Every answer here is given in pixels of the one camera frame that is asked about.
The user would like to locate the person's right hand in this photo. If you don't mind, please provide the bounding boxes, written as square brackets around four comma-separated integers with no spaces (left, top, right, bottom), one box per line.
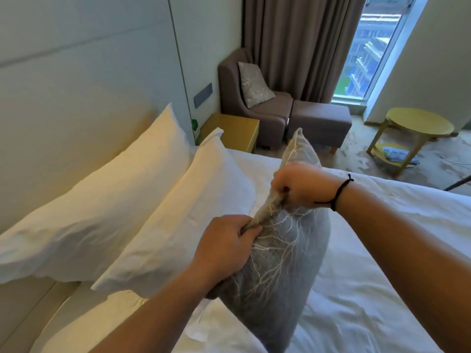
[271,163,342,209]

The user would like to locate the person's left hand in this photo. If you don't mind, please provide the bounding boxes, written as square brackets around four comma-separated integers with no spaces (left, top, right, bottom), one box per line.
[189,215,262,288]

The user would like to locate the grey branch-pattern cushion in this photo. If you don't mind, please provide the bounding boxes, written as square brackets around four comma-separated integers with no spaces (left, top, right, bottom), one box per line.
[207,128,331,353]

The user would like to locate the person's right forearm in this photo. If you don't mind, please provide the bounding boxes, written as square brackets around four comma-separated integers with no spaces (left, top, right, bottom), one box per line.
[333,182,471,353]

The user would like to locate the person's left forearm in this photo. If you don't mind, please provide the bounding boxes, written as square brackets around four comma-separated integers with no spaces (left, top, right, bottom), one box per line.
[89,264,216,353]

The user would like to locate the white bed pillow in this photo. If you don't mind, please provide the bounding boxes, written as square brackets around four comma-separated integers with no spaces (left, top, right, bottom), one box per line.
[0,103,193,284]
[91,128,257,299]

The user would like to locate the yellow wooden bedside table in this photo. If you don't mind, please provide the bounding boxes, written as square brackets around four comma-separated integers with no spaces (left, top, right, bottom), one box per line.
[197,113,260,153]

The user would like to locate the brown upholstered footstool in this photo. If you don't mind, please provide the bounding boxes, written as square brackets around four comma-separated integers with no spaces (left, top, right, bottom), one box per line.
[287,100,353,155]

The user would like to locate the brown upholstered armchair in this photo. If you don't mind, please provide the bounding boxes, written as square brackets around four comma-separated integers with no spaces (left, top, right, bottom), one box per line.
[218,48,294,151]

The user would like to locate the grey patterned armchair cushion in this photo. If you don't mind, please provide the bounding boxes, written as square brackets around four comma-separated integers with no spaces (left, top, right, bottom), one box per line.
[238,62,276,109]

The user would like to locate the white bed duvet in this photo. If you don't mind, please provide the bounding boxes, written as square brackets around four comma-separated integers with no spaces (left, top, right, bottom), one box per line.
[30,148,471,353]

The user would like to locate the magazines on table shelf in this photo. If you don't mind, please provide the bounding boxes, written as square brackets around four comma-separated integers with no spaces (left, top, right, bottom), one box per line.
[382,146,420,166]

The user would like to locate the round yellow side table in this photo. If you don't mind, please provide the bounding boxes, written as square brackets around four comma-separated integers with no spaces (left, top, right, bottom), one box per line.
[366,107,455,177]

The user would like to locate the brown window curtain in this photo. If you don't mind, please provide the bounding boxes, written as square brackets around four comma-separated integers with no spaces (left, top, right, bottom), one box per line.
[242,0,368,104]

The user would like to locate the window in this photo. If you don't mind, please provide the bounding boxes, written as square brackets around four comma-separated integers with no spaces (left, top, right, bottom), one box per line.
[331,0,430,106]

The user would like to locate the dark thin rod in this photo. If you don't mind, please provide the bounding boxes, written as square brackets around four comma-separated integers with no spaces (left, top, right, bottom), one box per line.
[444,175,471,191]

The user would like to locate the padded beige headboard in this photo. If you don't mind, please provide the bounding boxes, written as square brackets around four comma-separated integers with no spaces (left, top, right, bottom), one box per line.
[0,0,196,353]

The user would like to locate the black wrist cord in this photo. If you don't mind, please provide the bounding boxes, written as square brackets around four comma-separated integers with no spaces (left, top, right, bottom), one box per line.
[314,174,354,212]

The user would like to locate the grey wall switch panel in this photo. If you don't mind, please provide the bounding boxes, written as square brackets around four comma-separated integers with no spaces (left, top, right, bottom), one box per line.
[194,83,213,109]

